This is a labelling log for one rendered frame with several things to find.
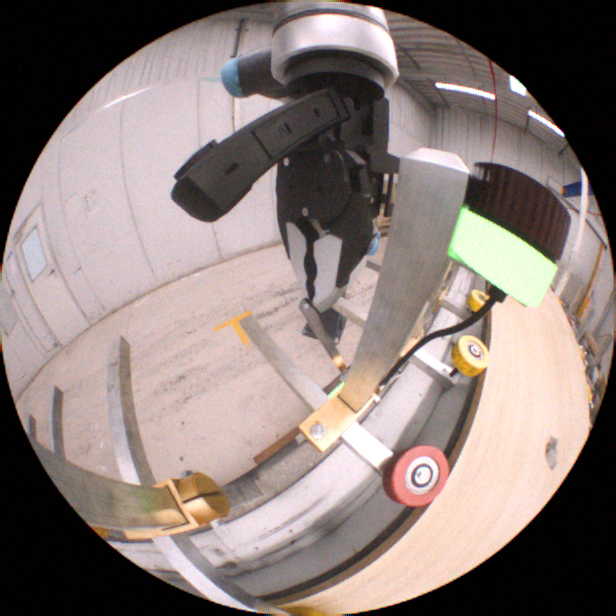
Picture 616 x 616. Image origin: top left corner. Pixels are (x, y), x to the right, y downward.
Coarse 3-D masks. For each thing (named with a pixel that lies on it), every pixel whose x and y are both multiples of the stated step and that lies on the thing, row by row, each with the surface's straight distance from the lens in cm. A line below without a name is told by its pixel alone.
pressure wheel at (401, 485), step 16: (416, 448) 26; (432, 448) 27; (400, 464) 24; (416, 464) 26; (432, 464) 27; (384, 480) 26; (400, 480) 24; (416, 480) 26; (432, 480) 27; (400, 496) 25; (416, 496) 26; (432, 496) 27
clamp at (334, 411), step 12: (336, 396) 28; (372, 396) 29; (324, 408) 27; (336, 408) 27; (348, 408) 27; (360, 408) 28; (312, 420) 26; (324, 420) 27; (336, 420) 27; (348, 420) 27; (300, 432) 30; (336, 432) 26; (312, 444) 29; (324, 444) 26
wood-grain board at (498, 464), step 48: (528, 336) 68; (480, 384) 39; (528, 384) 51; (576, 384) 93; (480, 432) 34; (528, 432) 45; (576, 432) 80; (480, 480) 33; (528, 480) 46; (432, 528) 29; (480, 528) 36; (336, 576) 31; (384, 576) 30; (432, 576) 35
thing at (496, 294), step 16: (528, 176) 9; (496, 224) 9; (528, 240) 9; (448, 256) 10; (544, 256) 10; (448, 272) 13; (496, 288) 12; (464, 320) 13; (432, 336) 15; (384, 384) 22
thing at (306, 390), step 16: (240, 320) 40; (256, 336) 36; (272, 352) 33; (288, 368) 31; (288, 384) 31; (304, 384) 29; (304, 400) 29; (320, 400) 28; (352, 432) 28; (352, 448) 29; (368, 448) 28; (384, 448) 29; (368, 464) 30; (384, 464) 29
